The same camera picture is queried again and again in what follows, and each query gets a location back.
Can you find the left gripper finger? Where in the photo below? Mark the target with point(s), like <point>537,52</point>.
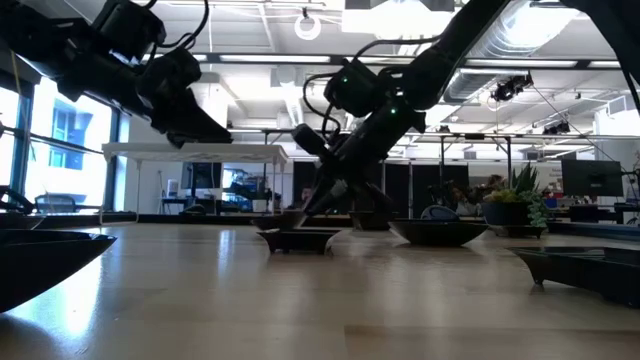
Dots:
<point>172,132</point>
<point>200,125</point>

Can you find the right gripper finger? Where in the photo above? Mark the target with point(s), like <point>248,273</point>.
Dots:
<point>327,197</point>
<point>375,196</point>

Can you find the small black rectangular dish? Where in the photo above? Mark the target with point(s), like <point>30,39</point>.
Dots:
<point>370,223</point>

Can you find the black deep bowl plate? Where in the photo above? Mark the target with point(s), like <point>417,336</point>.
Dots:
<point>280,221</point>

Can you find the small black square footed plate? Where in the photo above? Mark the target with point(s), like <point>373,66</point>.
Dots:
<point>297,242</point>

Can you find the black round shallow plate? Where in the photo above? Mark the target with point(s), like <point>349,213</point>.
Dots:
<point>437,234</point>

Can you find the large black boat-shaped plate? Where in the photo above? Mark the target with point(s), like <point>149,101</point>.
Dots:
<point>40,270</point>

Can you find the black rectangular footed plate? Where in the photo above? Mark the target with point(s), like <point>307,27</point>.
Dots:
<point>585,277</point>

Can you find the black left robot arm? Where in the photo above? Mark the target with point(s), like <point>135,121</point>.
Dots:
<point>60,55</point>

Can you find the person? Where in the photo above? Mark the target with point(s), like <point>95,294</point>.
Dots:
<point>306,195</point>

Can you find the dark background monitor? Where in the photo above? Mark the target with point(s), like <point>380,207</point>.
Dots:
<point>202,175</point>

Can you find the black folding partition screen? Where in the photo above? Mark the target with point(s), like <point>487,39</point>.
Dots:
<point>430,187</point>

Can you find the grey office chair back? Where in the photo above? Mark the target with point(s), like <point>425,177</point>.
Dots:
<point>440,212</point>

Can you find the small white pot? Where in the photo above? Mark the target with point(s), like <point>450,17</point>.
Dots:
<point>260,205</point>

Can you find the potted succulent plant black pot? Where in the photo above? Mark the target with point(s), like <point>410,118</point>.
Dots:
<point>505,214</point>

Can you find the mesh office chair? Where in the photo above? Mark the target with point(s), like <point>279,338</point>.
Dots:
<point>55,204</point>

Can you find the dark office desk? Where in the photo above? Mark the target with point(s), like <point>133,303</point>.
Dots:
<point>582,214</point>

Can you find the black computer monitor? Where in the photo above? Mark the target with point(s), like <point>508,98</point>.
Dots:
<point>592,177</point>

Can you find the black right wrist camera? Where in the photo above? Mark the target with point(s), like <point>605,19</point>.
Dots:
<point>352,90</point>

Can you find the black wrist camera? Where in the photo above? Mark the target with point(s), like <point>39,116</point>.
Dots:
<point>130,30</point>
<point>352,90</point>

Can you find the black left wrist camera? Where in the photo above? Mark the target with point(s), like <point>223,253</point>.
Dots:
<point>130,30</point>

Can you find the black table edge rail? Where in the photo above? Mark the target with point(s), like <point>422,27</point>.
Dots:
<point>165,218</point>

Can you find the silver ventilation duct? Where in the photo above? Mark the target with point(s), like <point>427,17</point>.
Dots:
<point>470,82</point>

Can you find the small black mounted camera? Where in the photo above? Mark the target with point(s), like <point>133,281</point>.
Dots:
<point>557,129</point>

